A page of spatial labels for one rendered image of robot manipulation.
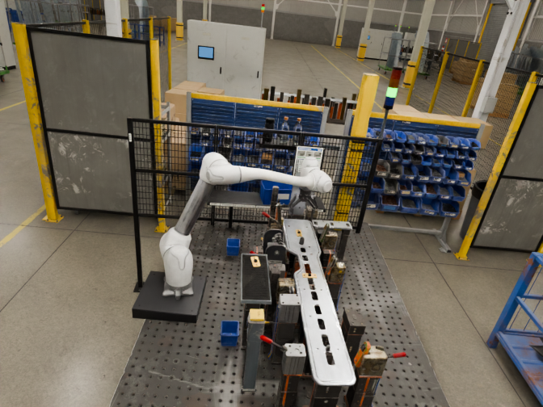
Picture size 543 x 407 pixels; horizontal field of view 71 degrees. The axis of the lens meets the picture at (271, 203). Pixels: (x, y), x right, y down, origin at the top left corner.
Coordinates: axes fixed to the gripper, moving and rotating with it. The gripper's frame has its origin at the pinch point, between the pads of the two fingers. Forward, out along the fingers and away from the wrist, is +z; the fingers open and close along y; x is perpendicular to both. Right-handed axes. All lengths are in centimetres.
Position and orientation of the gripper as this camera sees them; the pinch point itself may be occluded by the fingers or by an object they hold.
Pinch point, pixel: (301, 216)
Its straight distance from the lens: 254.2
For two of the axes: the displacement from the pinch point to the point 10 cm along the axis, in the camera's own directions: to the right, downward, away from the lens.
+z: -1.0, 8.9, 4.5
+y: 9.9, 0.6, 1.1
